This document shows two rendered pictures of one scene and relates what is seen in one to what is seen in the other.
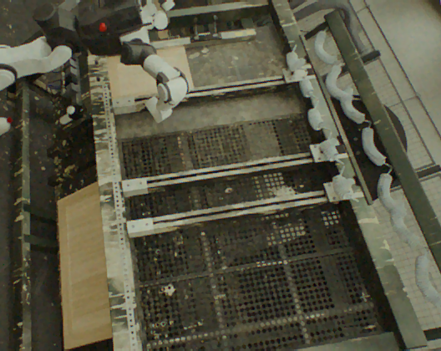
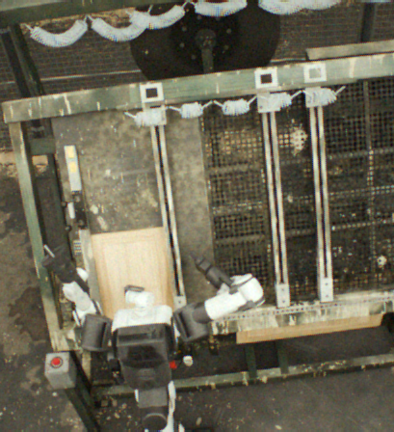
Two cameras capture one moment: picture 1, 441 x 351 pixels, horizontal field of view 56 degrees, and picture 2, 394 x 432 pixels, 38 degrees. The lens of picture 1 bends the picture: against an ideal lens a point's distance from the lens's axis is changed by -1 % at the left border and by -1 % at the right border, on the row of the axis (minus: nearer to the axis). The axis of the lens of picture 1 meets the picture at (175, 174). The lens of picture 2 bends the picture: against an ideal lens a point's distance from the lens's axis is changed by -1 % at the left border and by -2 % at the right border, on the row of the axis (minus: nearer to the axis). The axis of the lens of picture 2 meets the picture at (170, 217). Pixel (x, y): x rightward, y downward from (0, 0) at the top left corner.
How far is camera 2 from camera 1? 194 cm
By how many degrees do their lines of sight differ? 31
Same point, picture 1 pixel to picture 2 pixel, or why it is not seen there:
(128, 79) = not seen: hidden behind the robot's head
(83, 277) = not seen: hidden behind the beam
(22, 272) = (319, 370)
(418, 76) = not seen: outside the picture
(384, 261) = not seen: outside the picture
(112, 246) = (341, 312)
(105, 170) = (262, 321)
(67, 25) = (162, 396)
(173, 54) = (103, 249)
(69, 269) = (312, 328)
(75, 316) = (356, 320)
